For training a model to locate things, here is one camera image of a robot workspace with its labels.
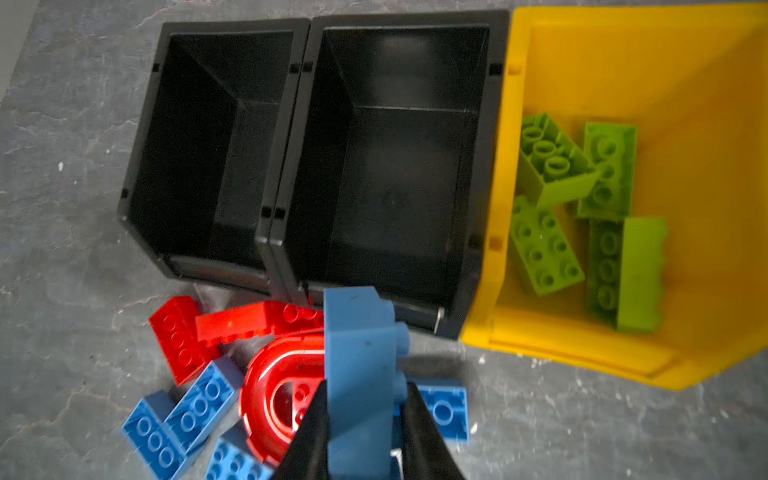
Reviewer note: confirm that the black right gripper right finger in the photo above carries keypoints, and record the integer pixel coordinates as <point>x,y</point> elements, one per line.
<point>424,452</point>

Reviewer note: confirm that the blue long lego brick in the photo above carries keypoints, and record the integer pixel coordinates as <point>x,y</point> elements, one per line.
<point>205,404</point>

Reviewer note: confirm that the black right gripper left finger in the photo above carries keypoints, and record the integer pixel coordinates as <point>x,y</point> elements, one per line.
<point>307,455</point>

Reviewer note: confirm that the red flat lego plate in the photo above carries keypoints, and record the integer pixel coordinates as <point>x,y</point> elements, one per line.
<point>174,327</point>

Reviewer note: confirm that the black plastic bin middle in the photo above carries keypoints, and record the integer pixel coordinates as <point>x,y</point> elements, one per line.
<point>388,169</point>

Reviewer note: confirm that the green long lego brick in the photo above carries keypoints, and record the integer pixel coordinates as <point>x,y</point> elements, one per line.
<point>613,150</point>

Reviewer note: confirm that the red arch lego piece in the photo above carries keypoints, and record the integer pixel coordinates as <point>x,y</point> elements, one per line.
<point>279,385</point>

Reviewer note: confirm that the black plastic bin left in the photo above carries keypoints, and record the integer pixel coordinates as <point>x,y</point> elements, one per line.
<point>203,176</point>

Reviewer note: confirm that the yellow plastic bin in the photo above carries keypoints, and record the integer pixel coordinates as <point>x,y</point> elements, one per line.
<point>693,80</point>

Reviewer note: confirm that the blue square lego brick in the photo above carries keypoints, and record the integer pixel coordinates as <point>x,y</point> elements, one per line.
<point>447,402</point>

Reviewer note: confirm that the black plastic bin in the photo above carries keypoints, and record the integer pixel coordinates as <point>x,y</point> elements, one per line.
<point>203,176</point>
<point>388,169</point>

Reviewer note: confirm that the red long lego brick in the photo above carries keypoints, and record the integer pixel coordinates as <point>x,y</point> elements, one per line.
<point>257,320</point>

